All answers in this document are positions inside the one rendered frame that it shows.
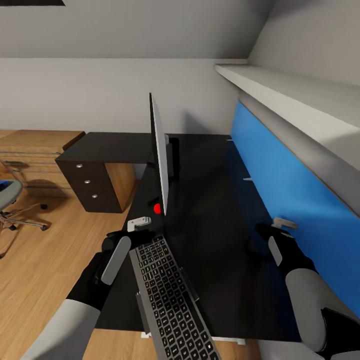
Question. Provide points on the swivel chair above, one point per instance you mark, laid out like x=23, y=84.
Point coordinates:
x=8, y=196

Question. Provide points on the monitor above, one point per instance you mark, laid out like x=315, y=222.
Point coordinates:
x=159, y=142

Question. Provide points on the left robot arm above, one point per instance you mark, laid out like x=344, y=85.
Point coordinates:
x=68, y=333

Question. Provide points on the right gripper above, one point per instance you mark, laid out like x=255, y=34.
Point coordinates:
x=265, y=229

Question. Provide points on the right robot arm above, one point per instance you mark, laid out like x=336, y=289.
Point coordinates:
x=326, y=325

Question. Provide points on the keyboard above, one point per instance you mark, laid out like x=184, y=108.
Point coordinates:
x=177, y=328

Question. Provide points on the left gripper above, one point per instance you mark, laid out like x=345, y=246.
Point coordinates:
x=143, y=237

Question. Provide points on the notebook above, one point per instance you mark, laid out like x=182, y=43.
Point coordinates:
x=141, y=307

